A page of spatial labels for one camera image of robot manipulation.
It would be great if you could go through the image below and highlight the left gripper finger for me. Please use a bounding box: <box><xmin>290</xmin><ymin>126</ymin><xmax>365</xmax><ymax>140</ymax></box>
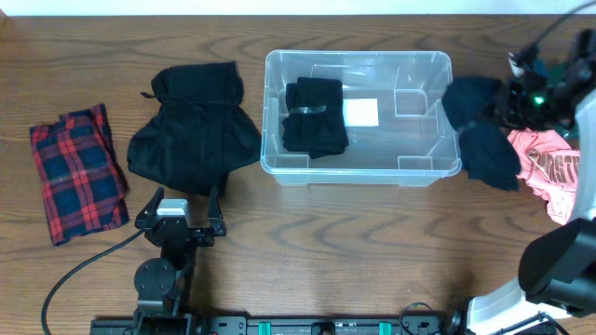
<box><xmin>144</xmin><ymin>186</ymin><xmax>165</xmax><ymax>217</ymax></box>
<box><xmin>208</xmin><ymin>186</ymin><xmax>223</xmax><ymax>227</ymax></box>

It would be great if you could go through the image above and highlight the pink printed shirt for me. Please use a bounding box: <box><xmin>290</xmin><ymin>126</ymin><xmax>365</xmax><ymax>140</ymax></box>
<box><xmin>508</xmin><ymin>129</ymin><xmax>580</xmax><ymax>224</ymax></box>

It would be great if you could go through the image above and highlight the dark navy cloth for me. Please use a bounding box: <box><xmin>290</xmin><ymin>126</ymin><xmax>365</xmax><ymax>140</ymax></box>
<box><xmin>441</xmin><ymin>76</ymin><xmax>522</xmax><ymax>192</ymax></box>

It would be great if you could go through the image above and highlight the black cloth with band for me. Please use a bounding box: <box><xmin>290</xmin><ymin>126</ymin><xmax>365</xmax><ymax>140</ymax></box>
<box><xmin>282</xmin><ymin>77</ymin><xmax>349</xmax><ymax>159</ymax></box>

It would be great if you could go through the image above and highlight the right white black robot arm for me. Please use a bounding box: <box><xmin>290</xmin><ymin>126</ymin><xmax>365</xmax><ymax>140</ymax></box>
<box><xmin>453</xmin><ymin>30</ymin><xmax>595</xmax><ymax>334</ymax></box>

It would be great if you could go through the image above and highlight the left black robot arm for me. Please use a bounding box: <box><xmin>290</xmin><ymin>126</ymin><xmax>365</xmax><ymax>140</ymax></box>
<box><xmin>133</xmin><ymin>187</ymin><xmax>226</xmax><ymax>335</ymax></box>

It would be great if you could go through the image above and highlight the dark green folded cloth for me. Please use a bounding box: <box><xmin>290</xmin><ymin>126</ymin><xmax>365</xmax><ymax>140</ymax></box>
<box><xmin>530</xmin><ymin>59</ymin><xmax>579</xmax><ymax>141</ymax></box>

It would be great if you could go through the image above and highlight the red blue plaid cloth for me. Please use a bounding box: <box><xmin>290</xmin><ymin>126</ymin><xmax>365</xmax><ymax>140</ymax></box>
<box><xmin>30</xmin><ymin>104</ymin><xmax>129</xmax><ymax>246</ymax></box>

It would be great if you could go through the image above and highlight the large black garment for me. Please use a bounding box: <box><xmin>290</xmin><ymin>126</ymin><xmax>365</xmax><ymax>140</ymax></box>
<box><xmin>127</xmin><ymin>61</ymin><xmax>261</xmax><ymax>195</ymax></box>

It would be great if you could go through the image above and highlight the clear plastic storage bin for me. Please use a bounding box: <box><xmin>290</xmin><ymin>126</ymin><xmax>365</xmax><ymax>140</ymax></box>
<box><xmin>260</xmin><ymin>50</ymin><xmax>462</xmax><ymax>187</ymax></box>

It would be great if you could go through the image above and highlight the white label in bin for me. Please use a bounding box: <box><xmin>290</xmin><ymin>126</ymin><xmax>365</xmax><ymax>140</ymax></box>
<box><xmin>343</xmin><ymin>99</ymin><xmax>379</xmax><ymax>127</ymax></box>

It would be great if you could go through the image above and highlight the black cable on table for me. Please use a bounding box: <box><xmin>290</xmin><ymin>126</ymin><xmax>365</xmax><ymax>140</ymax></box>
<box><xmin>40</xmin><ymin>227</ymin><xmax>146</xmax><ymax>335</ymax></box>

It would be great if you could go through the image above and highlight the black mounting rail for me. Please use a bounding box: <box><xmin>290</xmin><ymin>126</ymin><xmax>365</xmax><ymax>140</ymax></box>
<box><xmin>89</xmin><ymin>315</ymin><xmax>467</xmax><ymax>335</ymax></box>

